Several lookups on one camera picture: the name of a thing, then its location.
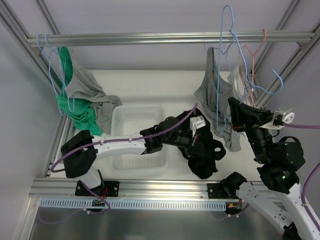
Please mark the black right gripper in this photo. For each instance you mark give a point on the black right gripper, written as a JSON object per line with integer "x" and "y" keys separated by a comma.
{"x": 253, "y": 122}

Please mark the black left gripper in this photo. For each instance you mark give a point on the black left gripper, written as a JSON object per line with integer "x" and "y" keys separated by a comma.
{"x": 193, "y": 147}

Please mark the black tank top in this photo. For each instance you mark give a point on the black tank top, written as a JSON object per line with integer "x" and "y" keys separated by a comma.
{"x": 206, "y": 151}

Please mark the blue wire hanger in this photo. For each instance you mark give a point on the blue wire hanger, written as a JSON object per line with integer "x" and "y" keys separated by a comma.
{"x": 245, "y": 62}

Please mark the white tank top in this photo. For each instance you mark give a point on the white tank top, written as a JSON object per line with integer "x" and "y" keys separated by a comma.
{"x": 235, "y": 79}

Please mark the grey tank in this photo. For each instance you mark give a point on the grey tank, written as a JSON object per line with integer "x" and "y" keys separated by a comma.
{"x": 231, "y": 140}
{"x": 83, "y": 85}

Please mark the pink wire hanger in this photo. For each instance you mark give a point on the pink wire hanger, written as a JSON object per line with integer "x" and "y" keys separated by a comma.
{"x": 249, "y": 92}

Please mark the blue hanger of grey top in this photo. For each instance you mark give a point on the blue hanger of grey top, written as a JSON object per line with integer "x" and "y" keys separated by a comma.
{"x": 217, "y": 92}

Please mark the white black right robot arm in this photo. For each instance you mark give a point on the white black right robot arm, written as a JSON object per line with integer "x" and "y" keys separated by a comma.
{"x": 279, "y": 163}

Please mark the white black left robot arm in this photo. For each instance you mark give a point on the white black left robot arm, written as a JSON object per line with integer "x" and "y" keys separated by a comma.
{"x": 81, "y": 151}

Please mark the green tank top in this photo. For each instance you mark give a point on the green tank top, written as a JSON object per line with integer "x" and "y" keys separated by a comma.
{"x": 83, "y": 117}

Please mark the blue hanger far left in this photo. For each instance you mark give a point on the blue hanger far left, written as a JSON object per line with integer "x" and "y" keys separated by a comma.
{"x": 47, "y": 51}

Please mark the aluminium hanging rod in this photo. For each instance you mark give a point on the aluminium hanging rod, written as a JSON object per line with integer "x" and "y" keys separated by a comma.
{"x": 116, "y": 39}

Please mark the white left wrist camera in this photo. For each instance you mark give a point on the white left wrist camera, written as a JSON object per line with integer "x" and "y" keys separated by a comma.
{"x": 197, "y": 122}

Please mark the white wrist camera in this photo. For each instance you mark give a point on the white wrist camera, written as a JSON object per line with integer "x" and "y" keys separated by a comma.
{"x": 280, "y": 116}
{"x": 197, "y": 122}

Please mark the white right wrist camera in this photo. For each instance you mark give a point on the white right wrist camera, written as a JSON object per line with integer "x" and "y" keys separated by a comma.
{"x": 280, "y": 116}

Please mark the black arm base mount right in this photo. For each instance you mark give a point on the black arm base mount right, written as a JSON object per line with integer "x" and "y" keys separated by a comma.
{"x": 221, "y": 190}

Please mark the aluminium frame right rail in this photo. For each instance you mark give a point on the aluminium frame right rail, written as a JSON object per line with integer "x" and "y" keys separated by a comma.
{"x": 293, "y": 63}

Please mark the aluminium frame rail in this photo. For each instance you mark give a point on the aluminium frame rail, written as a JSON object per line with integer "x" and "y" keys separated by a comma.
{"x": 177, "y": 190}
{"x": 293, "y": 63}
{"x": 63, "y": 131}

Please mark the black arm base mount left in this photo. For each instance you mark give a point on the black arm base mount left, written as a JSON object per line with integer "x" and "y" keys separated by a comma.
{"x": 97, "y": 188}

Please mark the white slotted cable duct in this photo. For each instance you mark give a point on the white slotted cable duct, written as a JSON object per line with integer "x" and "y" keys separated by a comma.
{"x": 131, "y": 204}

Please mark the aluminium frame front rail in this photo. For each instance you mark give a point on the aluminium frame front rail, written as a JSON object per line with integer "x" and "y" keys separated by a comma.
{"x": 177, "y": 190}

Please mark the aluminium frame left rail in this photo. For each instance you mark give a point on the aluminium frame left rail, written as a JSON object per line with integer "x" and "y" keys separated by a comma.
{"x": 63, "y": 131}

